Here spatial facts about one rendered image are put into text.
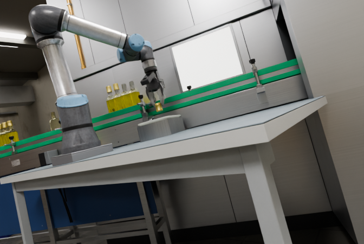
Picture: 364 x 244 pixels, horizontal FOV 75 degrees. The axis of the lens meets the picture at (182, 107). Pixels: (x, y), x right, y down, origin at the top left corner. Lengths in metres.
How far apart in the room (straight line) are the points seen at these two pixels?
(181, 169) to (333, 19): 0.94
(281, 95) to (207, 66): 0.51
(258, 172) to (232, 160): 0.06
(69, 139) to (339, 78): 1.13
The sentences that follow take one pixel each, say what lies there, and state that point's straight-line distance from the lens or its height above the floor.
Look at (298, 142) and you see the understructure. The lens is 1.56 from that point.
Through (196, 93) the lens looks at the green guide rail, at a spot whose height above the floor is 0.94.
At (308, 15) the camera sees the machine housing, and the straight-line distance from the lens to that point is 1.24.
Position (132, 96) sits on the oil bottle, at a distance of 1.56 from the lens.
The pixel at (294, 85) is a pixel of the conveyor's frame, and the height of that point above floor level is 0.83.
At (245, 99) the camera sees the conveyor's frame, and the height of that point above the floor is 0.83.
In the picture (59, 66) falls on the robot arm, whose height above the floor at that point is 1.17.
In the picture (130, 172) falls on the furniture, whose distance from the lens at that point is 0.74.
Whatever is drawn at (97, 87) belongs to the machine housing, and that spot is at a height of 1.23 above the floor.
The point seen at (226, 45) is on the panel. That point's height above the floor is 1.20.
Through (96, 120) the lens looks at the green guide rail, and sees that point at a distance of 1.57.
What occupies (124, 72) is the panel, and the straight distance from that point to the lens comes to 1.78.
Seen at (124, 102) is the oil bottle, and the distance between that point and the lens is 1.58.
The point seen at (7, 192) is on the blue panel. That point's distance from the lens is 2.23.
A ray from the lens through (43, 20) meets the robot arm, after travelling 1.18.
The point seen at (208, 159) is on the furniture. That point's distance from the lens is 0.55.
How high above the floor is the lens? 0.78
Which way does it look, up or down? 4 degrees up
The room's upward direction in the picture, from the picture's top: 15 degrees counter-clockwise
